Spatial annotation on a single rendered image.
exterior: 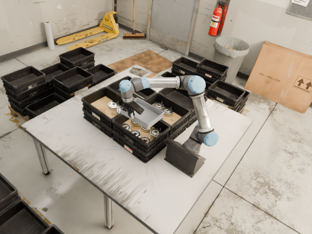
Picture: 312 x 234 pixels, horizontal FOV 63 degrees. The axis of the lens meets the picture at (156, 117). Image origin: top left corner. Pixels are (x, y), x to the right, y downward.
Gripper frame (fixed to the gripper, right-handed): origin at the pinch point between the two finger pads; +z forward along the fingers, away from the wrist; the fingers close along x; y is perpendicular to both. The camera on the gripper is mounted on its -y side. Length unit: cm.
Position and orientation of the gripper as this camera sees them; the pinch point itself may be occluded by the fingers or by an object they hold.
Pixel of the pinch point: (133, 117)
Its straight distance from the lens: 190.5
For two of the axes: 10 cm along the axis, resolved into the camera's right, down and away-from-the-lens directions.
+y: -8.3, -4.2, 3.6
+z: 0.5, 5.9, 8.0
